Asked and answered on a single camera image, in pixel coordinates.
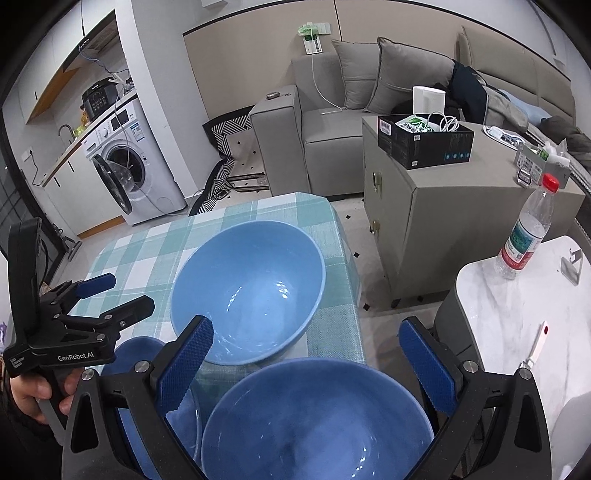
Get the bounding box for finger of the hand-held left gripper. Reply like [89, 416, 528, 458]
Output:
[41, 273, 117, 315]
[60, 295, 156, 341]

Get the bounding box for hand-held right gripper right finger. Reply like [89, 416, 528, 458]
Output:
[399, 316, 552, 480]

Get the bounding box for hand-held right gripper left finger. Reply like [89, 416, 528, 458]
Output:
[62, 315, 214, 480]

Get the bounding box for blue ceramic bowl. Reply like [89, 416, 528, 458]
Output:
[170, 220, 327, 366]
[201, 357, 435, 480]
[100, 336, 204, 480]

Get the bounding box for person's left hand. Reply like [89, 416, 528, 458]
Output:
[10, 369, 86, 423]

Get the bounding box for grey stick vacuum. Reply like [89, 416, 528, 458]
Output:
[46, 222, 84, 261]

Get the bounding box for white kitchen counter cabinet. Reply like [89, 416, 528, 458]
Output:
[32, 124, 125, 238]

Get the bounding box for white marble side table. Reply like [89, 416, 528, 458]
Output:
[434, 235, 591, 480]

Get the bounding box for white washing machine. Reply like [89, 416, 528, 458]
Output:
[84, 97, 188, 228]

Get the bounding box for white pen-shaped tool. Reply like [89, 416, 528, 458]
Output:
[519, 320, 549, 370]

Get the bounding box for dark glass door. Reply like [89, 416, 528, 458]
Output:
[0, 152, 65, 287]

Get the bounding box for grey side cabinet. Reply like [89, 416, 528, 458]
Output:
[361, 114, 587, 309]

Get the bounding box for clear plastic water bottle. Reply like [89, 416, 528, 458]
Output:
[495, 173, 560, 281]

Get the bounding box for clear acrylic stand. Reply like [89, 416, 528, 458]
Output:
[560, 248, 586, 286]

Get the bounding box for black pressure cooker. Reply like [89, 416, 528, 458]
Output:
[81, 79, 122, 118]

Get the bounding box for black white patterned mat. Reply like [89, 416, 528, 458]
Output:
[187, 109, 269, 217]

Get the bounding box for white upper cabinet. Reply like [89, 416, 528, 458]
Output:
[23, 9, 127, 123]

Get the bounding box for black open box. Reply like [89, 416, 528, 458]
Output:
[377, 115, 475, 171]

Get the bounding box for grey open carton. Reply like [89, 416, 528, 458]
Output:
[513, 141, 573, 185]

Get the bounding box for kitchen range hood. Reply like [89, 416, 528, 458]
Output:
[76, 21, 122, 58]

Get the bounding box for white charger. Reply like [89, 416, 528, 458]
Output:
[482, 126, 522, 146]

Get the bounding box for grey fabric sofa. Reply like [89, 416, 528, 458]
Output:
[249, 25, 591, 197]

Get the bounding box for white upright box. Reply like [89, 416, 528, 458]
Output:
[412, 85, 446, 121]

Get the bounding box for grey clothing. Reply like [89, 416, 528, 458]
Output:
[485, 88, 529, 132]

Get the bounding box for dark clothing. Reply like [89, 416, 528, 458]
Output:
[445, 60, 490, 123]

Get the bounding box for grey sofa cushion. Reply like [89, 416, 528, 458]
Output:
[367, 37, 455, 114]
[331, 39, 384, 110]

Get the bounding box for grey hanging cable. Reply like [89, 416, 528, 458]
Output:
[78, 44, 169, 215]

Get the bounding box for white coiled cables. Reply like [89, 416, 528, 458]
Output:
[427, 113, 460, 132]

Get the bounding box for white charging cable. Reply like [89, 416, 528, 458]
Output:
[309, 53, 345, 114]

